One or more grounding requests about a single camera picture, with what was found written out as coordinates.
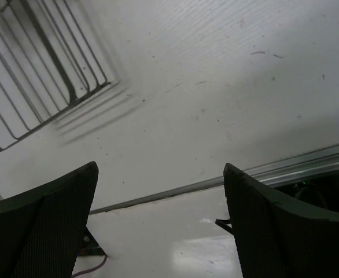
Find grey wire dish rack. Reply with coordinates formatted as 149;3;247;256
0;1;119;152

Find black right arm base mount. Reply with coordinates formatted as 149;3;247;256
275;170;339;212

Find aluminium table edge rail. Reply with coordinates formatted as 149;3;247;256
90;144;339;215

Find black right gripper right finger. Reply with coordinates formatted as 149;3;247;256
223;164;339;277

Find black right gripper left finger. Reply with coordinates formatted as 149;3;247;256
0;162;99;277

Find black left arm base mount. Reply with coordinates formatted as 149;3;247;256
78;228;107;257

